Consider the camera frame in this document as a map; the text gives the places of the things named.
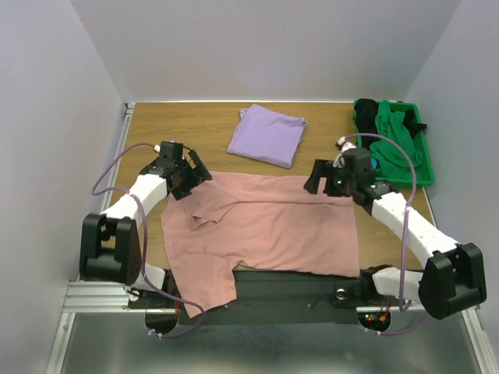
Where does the purple t shirt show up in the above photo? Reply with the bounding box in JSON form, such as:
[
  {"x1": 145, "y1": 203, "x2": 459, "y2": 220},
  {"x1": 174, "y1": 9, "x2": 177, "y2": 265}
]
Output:
[{"x1": 227, "y1": 104, "x2": 306, "y2": 169}]

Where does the pink printed t shirt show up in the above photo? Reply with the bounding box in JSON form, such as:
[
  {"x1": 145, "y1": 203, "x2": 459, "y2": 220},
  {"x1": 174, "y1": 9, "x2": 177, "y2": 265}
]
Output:
[{"x1": 161, "y1": 171, "x2": 360, "y2": 318}]

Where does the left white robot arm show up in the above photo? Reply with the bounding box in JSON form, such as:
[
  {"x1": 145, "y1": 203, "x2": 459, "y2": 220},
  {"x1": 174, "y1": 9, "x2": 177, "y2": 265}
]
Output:
[{"x1": 79, "y1": 141, "x2": 212, "y2": 307}]

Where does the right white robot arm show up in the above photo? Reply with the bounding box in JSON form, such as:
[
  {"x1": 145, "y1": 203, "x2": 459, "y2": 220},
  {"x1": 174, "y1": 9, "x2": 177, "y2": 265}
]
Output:
[{"x1": 304, "y1": 146, "x2": 487, "y2": 319}]

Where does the blue garment in bin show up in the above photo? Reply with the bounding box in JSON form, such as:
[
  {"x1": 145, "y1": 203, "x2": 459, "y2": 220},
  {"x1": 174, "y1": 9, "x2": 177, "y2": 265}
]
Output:
[{"x1": 370, "y1": 158, "x2": 380, "y2": 171}]

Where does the green t shirt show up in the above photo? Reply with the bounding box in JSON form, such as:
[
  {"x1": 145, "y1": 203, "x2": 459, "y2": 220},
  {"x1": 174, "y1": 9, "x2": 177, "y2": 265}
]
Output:
[{"x1": 366, "y1": 99, "x2": 424, "y2": 179}]

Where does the black t shirt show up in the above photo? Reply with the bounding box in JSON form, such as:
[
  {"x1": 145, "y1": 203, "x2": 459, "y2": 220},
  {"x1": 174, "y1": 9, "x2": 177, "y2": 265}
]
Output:
[{"x1": 353, "y1": 98, "x2": 427, "y2": 139}]

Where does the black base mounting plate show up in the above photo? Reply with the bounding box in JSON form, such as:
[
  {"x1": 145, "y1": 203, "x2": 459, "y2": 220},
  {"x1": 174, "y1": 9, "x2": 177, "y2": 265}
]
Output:
[{"x1": 128, "y1": 270, "x2": 397, "y2": 330}]

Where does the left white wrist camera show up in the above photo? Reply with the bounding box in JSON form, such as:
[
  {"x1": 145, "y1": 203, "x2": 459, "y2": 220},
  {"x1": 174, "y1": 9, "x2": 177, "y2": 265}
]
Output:
[{"x1": 153, "y1": 141, "x2": 183, "y2": 153}]

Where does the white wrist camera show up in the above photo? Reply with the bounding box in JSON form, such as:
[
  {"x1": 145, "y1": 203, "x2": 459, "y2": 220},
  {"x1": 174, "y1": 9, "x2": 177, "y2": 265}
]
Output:
[
  {"x1": 153, "y1": 141, "x2": 183, "y2": 153},
  {"x1": 335, "y1": 136, "x2": 357, "y2": 153}
]

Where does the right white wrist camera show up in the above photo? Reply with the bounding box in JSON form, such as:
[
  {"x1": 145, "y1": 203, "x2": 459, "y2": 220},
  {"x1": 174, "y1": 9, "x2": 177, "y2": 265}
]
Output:
[{"x1": 335, "y1": 136, "x2": 357, "y2": 153}]

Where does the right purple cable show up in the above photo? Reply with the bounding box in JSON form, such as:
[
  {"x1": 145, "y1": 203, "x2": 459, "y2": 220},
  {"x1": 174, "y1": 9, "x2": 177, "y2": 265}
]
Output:
[{"x1": 337, "y1": 133, "x2": 428, "y2": 336}]

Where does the purple cable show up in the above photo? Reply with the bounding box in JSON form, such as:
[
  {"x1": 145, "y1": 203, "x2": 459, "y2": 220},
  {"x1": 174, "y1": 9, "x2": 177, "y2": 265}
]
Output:
[
  {"x1": 91, "y1": 143, "x2": 206, "y2": 340},
  {"x1": 337, "y1": 133, "x2": 428, "y2": 336}
]

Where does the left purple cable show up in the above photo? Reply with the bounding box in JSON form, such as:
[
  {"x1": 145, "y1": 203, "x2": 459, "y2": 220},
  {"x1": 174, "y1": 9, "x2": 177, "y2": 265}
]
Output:
[{"x1": 91, "y1": 143, "x2": 206, "y2": 340}]

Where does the left aluminium rail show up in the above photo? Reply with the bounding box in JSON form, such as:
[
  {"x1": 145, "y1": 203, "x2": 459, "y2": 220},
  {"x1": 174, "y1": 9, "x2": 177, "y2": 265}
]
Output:
[{"x1": 62, "y1": 101, "x2": 136, "y2": 312}]

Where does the aluminium rail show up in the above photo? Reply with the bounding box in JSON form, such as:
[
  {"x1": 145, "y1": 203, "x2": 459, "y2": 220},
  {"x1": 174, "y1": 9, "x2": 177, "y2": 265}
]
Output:
[
  {"x1": 356, "y1": 303, "x2": 482, "y2": 319},
  {"x1": 62, "y1": 101, "x2": 136, "y2": 312}
]

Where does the right aluminium rail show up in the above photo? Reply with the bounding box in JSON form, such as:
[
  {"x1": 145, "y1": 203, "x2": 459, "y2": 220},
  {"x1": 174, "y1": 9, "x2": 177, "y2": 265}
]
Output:
[{"x1": 356, "y1": 303, "x2": 482, "y2": 319}]

